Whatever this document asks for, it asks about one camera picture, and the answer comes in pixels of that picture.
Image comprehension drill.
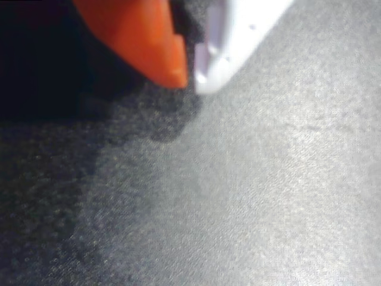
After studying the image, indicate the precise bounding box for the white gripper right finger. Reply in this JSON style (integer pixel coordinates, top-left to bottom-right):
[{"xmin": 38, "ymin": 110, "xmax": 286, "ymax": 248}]
[{"xmin": 193, "ymin": 0, "xmax": 295, "ymax": 95}]

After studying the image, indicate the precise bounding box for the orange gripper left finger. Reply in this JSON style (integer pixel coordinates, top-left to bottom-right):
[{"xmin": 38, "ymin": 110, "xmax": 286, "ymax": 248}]
[{"xmin": 70, "ymin": 0, "xmax": 189, "ymax": 89}]

